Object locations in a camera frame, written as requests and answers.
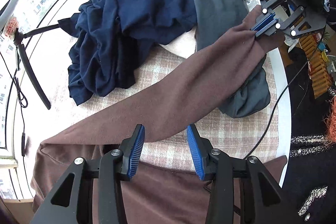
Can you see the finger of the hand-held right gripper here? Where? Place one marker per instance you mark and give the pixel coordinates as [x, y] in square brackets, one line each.
[266, 29]
[263, 21]

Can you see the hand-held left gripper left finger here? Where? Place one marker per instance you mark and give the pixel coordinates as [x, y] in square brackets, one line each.
[136, 153]

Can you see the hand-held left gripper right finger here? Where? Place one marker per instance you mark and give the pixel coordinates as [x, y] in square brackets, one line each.
[195, 153]

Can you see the brown long-sleeve shirt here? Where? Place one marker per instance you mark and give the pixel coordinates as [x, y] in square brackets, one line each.
[170, 98]

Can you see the pink plaid table cloth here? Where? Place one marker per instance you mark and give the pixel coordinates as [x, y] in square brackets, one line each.
[215, 132]

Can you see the wooden slatted crate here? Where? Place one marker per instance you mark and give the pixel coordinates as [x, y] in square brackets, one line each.
[319, 74]

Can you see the orange yarn scarf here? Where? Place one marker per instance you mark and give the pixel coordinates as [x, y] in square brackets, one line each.
[331, 121]

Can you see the person's black tweed jacket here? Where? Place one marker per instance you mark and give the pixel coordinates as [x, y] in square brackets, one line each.
[309, 174]

